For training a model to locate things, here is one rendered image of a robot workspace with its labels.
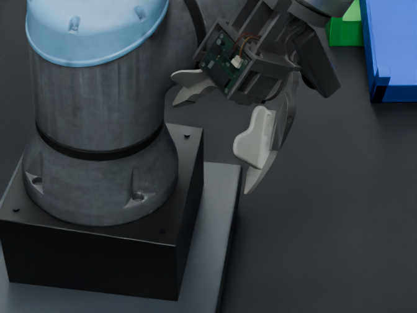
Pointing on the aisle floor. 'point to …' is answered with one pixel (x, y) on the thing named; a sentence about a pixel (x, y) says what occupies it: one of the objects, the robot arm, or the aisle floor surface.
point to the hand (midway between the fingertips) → (211, 150)
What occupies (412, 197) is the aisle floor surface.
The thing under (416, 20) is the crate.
